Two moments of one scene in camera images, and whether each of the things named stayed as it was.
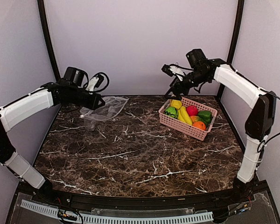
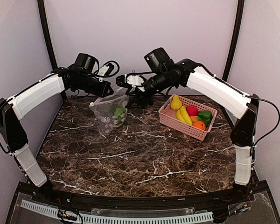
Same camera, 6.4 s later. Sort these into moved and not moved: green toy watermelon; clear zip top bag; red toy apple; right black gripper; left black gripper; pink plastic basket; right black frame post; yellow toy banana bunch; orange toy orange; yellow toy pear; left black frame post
Moved: right black gripper; clear zip top bag; green toy watermelon; left black gripper
Not moved: pink plastic basket; yellow toy banana bunch; yellow toy pear; red toy apple; right black frame post; left black frame post; orange toy orange
